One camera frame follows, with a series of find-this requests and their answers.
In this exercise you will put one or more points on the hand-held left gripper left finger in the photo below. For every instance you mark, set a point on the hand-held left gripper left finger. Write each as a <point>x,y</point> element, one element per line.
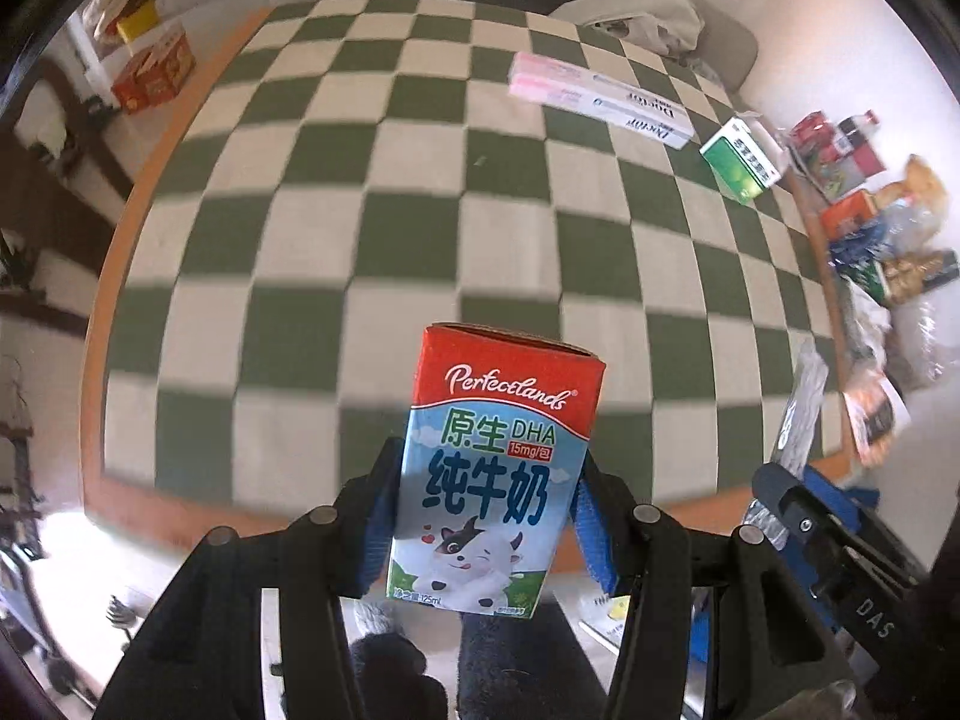
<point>375,517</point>

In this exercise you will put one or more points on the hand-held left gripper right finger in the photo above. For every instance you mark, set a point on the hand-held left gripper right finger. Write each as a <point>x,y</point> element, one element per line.
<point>592,540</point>

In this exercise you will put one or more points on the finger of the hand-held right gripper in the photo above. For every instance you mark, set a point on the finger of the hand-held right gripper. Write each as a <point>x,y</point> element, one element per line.
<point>806,523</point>

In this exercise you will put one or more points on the clear blister pack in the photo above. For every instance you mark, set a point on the clear blister pack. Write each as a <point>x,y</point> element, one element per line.
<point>802,405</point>

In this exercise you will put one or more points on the red blue milk carton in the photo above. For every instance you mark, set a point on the red blue milk carton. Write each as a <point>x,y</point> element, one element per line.
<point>487,465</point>

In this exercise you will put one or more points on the grey fuzzy slipper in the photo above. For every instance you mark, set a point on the grey fuzzy slipper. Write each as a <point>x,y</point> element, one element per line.
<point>373,619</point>

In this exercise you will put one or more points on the orange patterned packet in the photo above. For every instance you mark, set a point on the orange patterned packet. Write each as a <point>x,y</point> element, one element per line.
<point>877,420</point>

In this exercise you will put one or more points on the person's legs in dark robe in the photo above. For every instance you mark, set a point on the person's legs in dark robe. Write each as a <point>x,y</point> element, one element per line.
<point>510,675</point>

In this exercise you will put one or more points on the clear plastic bag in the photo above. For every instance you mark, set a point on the clear plastic bag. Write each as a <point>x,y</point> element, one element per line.
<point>926,345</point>

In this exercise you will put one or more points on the green white checkered mat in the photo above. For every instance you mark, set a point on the green white checkered mat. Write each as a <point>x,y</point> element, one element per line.
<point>300,277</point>

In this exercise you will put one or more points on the golden snack bag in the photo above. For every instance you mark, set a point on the golden snack bag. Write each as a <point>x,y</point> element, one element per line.
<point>919,276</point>

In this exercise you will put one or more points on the yellow snack bag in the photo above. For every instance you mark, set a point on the yellow snack bag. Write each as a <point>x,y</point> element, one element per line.
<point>911,184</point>

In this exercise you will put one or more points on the green white medicine box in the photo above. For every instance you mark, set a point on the green white medicine box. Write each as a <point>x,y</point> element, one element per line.
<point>739,161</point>

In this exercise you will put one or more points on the cola bottle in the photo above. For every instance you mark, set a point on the cola bottle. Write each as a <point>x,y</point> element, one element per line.
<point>862,142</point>

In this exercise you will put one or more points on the pink white toothpaste box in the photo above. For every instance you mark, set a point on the pink white toothpaste box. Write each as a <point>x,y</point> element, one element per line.
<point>600,101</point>

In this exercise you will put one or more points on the dark wooden chair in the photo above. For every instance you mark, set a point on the dark wooden chair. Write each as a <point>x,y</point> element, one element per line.
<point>67,187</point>

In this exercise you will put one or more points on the beige armchair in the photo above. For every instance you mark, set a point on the beige armchair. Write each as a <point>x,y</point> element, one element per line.
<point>731,49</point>

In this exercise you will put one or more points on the red cardboard box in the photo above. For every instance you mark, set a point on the red cardboard box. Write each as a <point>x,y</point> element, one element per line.
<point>154,75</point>

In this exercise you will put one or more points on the beige coat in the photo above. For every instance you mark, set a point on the beige coat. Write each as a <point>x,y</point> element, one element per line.
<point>645,22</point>

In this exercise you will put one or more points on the yellow bin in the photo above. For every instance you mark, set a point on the yellow bin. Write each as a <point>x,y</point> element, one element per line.
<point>139,21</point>

